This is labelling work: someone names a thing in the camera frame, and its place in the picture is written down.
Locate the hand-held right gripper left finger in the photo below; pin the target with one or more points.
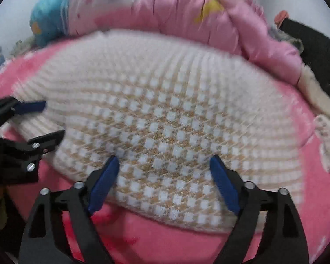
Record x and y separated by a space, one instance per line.
103 184

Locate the tan white houndstooth jacket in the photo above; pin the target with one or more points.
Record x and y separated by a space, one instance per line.
167 115

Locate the cream smooth garment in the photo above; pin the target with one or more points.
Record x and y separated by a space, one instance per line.
313 90

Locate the plaid cloth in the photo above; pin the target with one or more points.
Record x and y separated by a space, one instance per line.
288 38

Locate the dark cloth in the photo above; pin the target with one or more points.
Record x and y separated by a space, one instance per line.
313 44

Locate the blue floral pillow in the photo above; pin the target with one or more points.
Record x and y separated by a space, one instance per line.
46 19

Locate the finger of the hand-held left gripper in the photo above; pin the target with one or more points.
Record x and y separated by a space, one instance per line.
30 107
44 140

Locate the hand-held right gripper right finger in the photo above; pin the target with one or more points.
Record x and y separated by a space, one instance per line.
225 184

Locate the pink printed bed sheet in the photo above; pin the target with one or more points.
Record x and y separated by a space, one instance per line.
159 244

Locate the pink floral quilt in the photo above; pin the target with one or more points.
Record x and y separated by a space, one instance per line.
176 8

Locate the orange cloth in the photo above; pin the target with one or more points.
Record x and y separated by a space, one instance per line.
281 18

